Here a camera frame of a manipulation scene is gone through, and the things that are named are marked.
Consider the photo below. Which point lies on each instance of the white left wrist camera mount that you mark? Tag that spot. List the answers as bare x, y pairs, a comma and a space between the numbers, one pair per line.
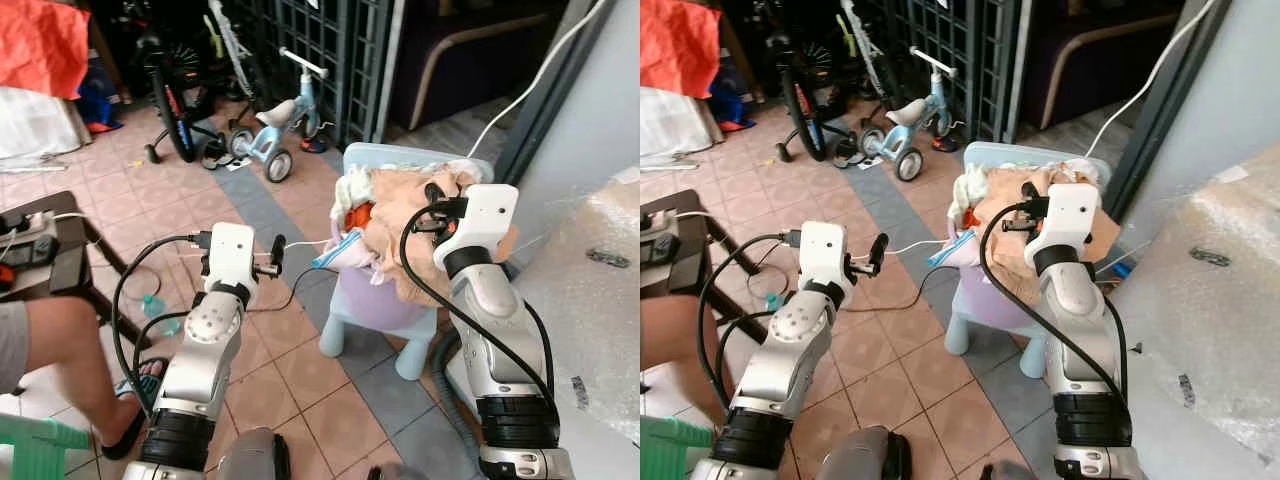
230, 255
825, 252

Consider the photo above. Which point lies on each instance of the white cloth garment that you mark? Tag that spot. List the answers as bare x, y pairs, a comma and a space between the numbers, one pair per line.
350, 195
965, 190

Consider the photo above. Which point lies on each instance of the lavender cloth garment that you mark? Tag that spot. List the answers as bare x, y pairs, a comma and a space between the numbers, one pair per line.
1000, 300
380, 300

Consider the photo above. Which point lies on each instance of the grey robot right leg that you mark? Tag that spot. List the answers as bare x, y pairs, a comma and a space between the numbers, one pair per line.
400, 472
1005, 471

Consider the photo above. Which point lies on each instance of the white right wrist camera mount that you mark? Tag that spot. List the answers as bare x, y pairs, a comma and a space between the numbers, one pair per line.
1070, 220
485, 220

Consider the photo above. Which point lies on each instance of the dark low table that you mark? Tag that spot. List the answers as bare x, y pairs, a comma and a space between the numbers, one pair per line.
70, 260
690, 240

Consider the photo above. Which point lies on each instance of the blue white striped cloth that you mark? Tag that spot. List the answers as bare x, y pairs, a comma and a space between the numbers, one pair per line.
335, 255
950, 252

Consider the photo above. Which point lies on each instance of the white green bicycle frame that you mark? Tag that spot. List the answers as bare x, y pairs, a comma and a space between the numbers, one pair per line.
230, 45
865, 45

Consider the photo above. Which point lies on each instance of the light blue plastic child chair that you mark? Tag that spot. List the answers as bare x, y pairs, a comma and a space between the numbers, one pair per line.
400, 158
1020, 155

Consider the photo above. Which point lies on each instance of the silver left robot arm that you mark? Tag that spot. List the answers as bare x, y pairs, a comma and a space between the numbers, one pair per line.
795, 345
200, 340

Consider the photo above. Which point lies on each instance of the person's bare leg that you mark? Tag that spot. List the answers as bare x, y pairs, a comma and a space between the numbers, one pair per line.
70, 350
670, 340

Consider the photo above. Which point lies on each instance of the white power strip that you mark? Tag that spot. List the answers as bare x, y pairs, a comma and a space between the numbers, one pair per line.
652, 235
30, 228

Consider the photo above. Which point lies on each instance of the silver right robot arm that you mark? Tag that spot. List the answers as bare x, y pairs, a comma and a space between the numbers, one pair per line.
1075, 320
495, 320

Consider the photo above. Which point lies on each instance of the red orange fabric sheet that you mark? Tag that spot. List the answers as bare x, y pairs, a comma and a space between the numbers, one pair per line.
675, 45
40, 45

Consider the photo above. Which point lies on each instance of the beige cloth garment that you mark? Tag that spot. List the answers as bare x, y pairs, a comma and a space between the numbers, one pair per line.
400, 215
1005, 195

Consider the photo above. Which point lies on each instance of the bubble-wrapped white washing machine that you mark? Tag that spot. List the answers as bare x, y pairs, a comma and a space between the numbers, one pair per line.
590, 300
1200, 280

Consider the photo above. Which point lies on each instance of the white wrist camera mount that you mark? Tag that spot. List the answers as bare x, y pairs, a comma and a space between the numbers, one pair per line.
485, 220
825, 252
1070, 220
230, 255

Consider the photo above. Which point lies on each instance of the black metal grille gate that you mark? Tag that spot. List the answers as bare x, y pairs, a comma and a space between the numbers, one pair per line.
340, 60
975, 60

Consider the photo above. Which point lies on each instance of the orange cloth garment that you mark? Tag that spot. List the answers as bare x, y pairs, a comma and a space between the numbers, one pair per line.
977, 216
360, 215

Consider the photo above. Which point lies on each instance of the white bedding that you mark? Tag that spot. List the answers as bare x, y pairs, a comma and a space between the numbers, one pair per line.
670, 125
35, 125

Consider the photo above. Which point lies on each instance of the teal plastic bottle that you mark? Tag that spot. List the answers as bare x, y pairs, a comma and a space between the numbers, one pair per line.
775, 300
160, 320

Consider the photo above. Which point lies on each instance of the black sandal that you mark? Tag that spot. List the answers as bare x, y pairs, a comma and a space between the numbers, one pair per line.
120, 440

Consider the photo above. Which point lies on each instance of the green plastic stool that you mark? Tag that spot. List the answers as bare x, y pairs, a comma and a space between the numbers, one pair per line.
40, 445
665, 450

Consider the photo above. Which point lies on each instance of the black child bicycle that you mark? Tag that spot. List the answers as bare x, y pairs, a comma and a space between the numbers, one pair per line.
800, 110
178, 110

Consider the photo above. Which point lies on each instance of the blue orange toy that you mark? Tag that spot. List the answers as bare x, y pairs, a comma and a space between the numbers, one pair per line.
730, 103
98, 105

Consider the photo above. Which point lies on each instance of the light blue child balance bike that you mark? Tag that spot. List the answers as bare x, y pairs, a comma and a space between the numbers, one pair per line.
900, 140
270, 140

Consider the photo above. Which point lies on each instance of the dark grey door frame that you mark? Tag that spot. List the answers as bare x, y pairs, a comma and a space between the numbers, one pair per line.
560, 100
1170, 100

